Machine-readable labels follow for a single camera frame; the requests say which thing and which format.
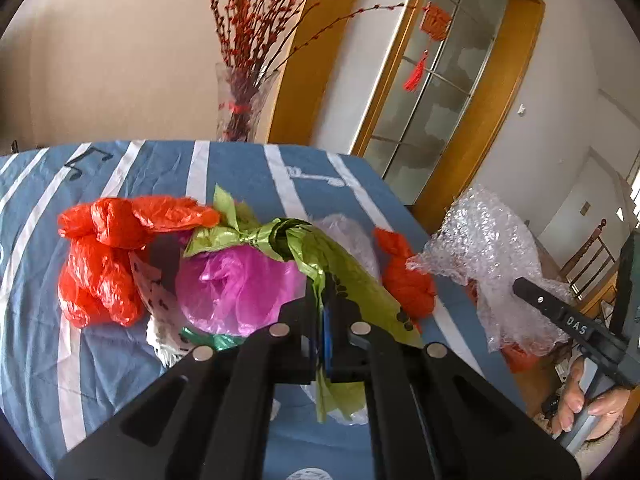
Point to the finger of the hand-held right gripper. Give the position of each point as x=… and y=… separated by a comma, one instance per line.
x=555, y=307

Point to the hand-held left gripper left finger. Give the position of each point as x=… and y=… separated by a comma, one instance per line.
x=314, y=345

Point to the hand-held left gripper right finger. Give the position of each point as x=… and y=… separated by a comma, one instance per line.
x=328, y=342

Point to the light green plastic bag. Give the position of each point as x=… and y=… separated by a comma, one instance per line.
x=345, y=265

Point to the clear bubble wrap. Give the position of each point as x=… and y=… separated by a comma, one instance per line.
x=480, y=250

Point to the magenta plastic bag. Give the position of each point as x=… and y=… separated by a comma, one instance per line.
x=235, y=285

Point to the large orange plastic bag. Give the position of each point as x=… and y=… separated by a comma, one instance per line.
x=100, y=270

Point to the person's right hand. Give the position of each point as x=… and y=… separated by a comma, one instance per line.
x=567, y=395

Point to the wooden chair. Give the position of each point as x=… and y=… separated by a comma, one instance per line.
x=590, y=255

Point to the crumpled orange plastic bag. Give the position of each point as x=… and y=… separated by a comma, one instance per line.
x=520, y=360

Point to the dark green plastic bag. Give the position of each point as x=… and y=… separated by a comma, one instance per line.
x=220, y=341

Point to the small orange plastic bag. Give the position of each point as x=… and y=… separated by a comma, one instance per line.
x=405, y=280

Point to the clear plastic bag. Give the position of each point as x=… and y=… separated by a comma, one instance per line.
x=350, y=235

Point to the white printed plastic bag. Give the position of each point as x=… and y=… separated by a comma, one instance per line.
x=157, y=295

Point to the blue striped blanket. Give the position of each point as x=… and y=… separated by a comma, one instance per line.
x=100, y=360

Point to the wooden framed glass door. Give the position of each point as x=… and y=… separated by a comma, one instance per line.
x=450, y=110

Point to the clear glass vase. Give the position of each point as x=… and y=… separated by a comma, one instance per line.
x=245, y=120

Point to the red square hanging ornament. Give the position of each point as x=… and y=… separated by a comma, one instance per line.
x=435, y=22

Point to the red berry branches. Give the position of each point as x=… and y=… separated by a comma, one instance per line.
x=240, y=35

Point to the small white wall switch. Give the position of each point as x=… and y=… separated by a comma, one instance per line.
x=522, y=110

